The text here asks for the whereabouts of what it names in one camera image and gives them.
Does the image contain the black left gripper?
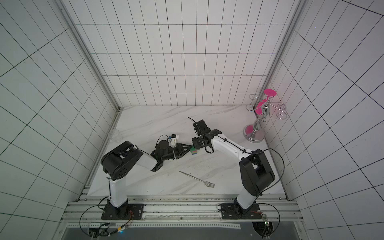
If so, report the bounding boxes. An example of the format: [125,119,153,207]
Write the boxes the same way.
[163,143,193,161]

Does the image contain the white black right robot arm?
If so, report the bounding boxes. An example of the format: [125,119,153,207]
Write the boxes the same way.
[192,120,276,220]

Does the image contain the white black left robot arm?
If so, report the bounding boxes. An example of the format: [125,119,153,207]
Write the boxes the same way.
[101,140,193,221]

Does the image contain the silver metal fork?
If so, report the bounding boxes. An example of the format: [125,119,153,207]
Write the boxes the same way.
[180,171,215,188]

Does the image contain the chrome pink cup stand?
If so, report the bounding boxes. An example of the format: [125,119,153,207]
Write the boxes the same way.
[243,89,288,143]

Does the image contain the clear glass cup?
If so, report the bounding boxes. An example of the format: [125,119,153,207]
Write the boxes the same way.
[109,130,122,143]

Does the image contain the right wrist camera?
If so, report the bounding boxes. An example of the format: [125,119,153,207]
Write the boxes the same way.
[193,120,211,136]

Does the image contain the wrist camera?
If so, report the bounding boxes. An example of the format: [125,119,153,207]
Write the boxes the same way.
[169,134,179,148]
[193,120,211,136]

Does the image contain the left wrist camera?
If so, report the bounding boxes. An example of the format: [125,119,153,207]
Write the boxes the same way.
[169,134,179,148]

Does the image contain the aluminium mounting rail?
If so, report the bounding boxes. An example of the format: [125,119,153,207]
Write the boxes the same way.
[61,195,304,231]

